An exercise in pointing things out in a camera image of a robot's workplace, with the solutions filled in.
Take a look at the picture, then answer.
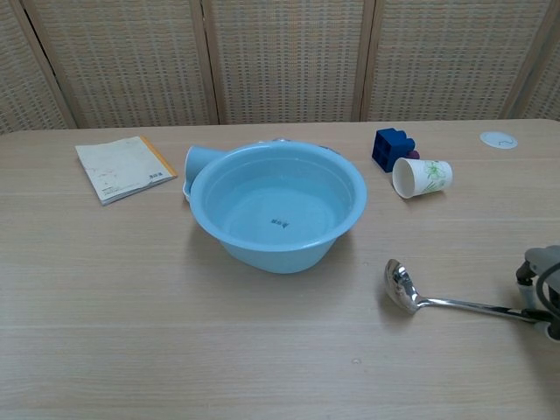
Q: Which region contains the white round sticker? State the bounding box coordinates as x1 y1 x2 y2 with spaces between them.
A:
479 131 518 149

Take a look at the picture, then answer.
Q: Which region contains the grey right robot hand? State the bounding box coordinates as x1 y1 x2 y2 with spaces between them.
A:
514 244 560 340

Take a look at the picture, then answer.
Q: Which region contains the dark blue building block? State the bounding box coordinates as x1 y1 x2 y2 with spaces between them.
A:
371 128 416 175

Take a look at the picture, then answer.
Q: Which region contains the blue plastic basin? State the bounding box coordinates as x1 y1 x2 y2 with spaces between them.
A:
188 141 368 276

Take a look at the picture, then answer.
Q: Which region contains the woven folding screen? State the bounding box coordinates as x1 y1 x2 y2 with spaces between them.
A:
0 0 560 136

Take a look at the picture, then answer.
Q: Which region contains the stainless steel ladle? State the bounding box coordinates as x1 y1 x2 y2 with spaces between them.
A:
383 258 553 325

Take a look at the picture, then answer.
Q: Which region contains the white paper cup green print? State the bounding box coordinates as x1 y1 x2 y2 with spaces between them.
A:
392 157 454 201

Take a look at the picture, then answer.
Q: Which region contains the light blue plastic cup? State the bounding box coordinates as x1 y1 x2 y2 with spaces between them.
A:
184 145 226 190

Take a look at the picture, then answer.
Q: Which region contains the white booklet orange spine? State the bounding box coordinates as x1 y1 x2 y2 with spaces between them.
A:
74 135 179 207

